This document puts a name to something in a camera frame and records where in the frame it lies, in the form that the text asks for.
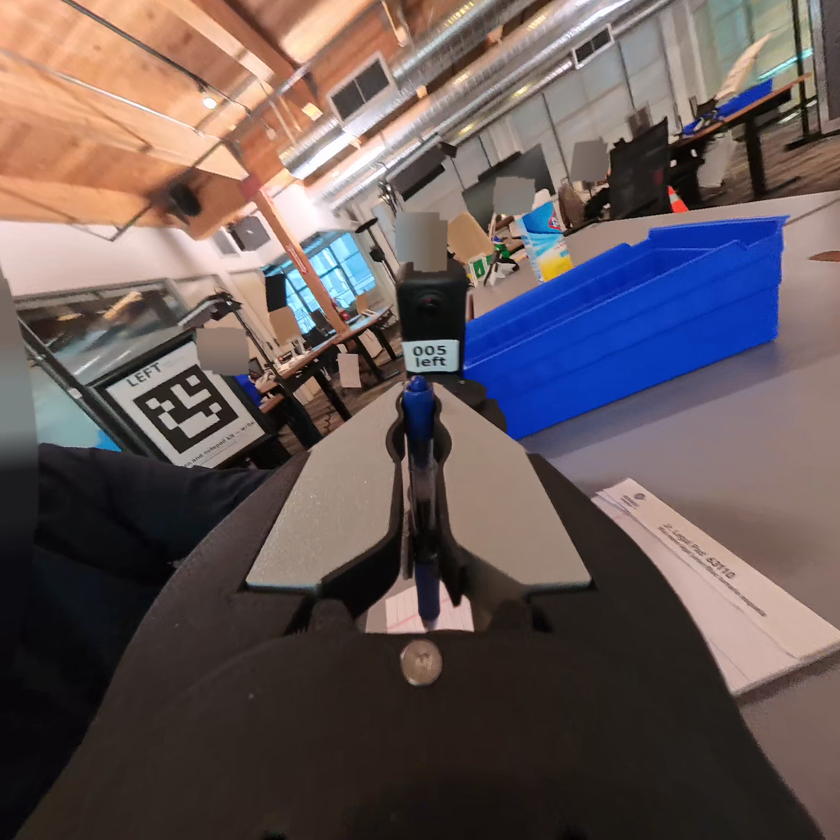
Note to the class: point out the black office chair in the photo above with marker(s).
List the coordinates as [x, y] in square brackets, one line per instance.
[640, 170]

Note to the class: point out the grey desk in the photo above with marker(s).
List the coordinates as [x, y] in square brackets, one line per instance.
[656, 472]

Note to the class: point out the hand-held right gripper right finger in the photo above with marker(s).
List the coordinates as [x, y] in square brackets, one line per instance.
[512, 518]

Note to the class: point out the beige cardboard box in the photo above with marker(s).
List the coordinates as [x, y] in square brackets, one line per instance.
[469, 243]

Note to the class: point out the silver air duct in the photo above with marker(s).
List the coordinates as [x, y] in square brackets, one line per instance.
[446, 56]

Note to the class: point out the small white air vent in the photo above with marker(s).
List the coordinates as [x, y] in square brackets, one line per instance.
[592, 44]

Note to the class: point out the white blue wipes package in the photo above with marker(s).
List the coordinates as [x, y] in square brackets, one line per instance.
[548, 249]

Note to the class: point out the wooden support post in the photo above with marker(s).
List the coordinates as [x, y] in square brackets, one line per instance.
[295, 256]

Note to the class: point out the black white marker sign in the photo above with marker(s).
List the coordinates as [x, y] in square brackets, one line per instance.
[184, 413]

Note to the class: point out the blue gel pen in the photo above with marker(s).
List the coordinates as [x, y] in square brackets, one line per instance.
[420, 407]

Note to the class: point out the wooden topped background desk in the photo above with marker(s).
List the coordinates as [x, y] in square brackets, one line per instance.
[328, 348]

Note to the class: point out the black ceiling box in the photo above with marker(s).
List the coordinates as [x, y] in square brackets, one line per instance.
[249, 233]

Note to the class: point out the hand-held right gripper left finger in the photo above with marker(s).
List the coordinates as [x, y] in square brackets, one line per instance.
[328, 518]

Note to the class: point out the blue plastic bin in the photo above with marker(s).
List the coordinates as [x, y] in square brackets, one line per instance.
[623, 328]

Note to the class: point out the large white air vent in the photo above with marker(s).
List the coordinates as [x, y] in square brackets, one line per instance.
[361, 88]

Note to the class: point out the person's dark jacket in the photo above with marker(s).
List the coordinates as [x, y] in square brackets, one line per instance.
[65, 656]

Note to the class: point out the black ceiling speaker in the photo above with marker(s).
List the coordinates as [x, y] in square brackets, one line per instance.
[182, 200]

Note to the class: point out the orange traffic cone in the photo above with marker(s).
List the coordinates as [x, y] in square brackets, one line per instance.
[678, 203]

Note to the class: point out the white lined legal pad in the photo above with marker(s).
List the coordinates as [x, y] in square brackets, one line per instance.
[722, 577]

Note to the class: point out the black monitor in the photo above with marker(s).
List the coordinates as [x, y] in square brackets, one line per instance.
[518, 164]

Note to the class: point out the person's left forearm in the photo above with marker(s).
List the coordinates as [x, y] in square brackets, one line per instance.
[131, 499]

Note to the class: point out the white cardboard sheet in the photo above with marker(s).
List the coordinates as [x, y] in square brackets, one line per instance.
[741, 65]

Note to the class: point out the black flat panel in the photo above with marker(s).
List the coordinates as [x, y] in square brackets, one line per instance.
[420, 172]

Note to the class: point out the black legged background desk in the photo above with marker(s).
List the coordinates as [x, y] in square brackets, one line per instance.
[754, 151]

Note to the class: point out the blue background bin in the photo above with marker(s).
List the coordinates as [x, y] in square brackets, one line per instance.
[748, 95]

